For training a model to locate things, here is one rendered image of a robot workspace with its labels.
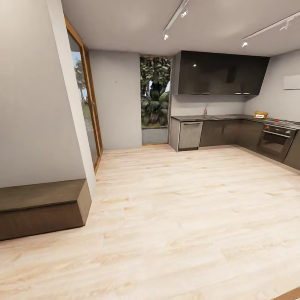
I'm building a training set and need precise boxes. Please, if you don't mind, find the popcorn bag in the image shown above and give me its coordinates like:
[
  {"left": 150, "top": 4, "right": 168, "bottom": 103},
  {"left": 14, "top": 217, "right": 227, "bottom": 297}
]
[{"left": 253, "top": 111, "right": 268, "bottom": 120}]

